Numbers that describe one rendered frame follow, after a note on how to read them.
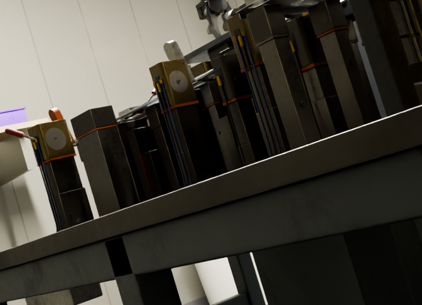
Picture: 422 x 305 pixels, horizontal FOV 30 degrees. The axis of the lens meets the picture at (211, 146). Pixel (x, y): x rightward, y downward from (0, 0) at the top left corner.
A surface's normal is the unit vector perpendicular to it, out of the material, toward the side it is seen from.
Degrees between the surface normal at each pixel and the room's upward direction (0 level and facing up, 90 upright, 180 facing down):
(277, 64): 90
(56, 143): 90
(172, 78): 90
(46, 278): 90
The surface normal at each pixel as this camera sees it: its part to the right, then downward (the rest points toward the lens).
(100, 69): 0.56, -0.23
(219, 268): -0.44, 0.14
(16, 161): -0.77, 0.19
